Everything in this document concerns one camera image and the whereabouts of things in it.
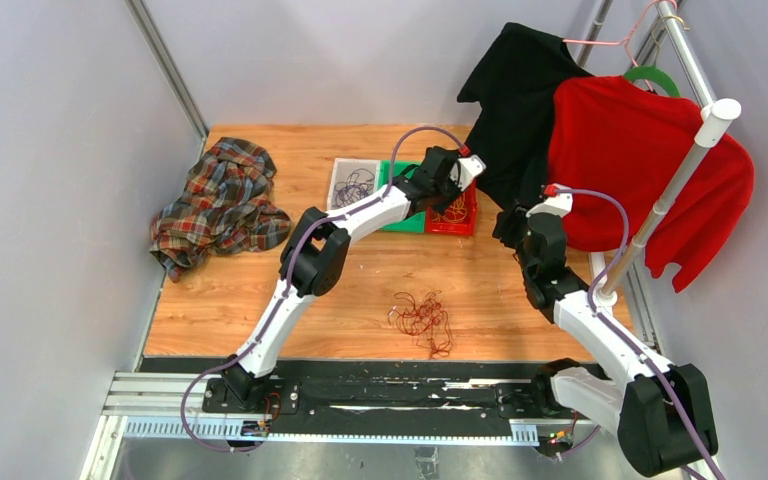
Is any black shirt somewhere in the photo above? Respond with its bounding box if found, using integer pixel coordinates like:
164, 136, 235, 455
457, 22, 591, 210

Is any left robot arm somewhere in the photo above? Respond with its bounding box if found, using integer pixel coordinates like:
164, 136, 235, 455
221, 147, 486, 413

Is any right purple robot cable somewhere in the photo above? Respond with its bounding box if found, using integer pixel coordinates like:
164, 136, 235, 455
542, 185, 728, 480

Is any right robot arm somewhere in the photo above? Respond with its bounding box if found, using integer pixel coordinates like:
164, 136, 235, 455
493, 206, 719, 477

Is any yellow cable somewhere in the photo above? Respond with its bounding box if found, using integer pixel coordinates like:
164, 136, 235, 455
431, 195, 471, 225

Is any red sweater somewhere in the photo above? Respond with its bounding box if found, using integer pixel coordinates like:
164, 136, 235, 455
548, 76, 754, 292

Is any white plastic bin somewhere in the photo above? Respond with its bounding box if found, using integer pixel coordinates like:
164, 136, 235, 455
326, 157, 381, 210

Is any white clothes rack pole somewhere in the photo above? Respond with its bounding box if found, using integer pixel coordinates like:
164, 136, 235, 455
594, 98, 742, 309

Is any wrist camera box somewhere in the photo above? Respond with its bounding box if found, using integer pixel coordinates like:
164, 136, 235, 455
526, 183, 573, 218
450, 154, 486, 192

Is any red cable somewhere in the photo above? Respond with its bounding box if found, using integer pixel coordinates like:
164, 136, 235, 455
386, 290, 456, 362

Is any green plastic bin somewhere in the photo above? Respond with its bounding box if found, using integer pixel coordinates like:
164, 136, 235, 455
377, 160, 426, 234

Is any red plastic bin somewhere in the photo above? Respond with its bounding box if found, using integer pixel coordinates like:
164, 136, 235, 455
425, 185, 478, 236

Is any green hanger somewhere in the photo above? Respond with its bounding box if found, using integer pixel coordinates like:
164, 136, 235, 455
623, 65, 682, 98

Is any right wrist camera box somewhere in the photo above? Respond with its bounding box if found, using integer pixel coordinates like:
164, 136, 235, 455
526, 183, 573, 218

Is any aluminium frame post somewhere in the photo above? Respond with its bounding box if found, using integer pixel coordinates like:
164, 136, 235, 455
124, 0, 209, 141

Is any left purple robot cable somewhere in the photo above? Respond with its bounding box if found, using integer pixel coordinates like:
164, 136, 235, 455
179, 125, 473, 454

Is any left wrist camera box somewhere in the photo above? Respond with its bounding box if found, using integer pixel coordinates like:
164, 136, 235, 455
450, 154, 486, 192

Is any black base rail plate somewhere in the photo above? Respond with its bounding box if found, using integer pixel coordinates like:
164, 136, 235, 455
190, 359, 586, 439

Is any pink hanger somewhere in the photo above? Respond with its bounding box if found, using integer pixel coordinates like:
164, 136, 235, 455
563, 0, 690, 69

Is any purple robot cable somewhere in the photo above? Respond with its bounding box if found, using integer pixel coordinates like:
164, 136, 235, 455
542, 185, 728, 480
179, 125, 473, 454

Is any plaid flannel shirt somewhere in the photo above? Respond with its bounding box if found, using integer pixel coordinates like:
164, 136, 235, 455
150, 137, 293, 282

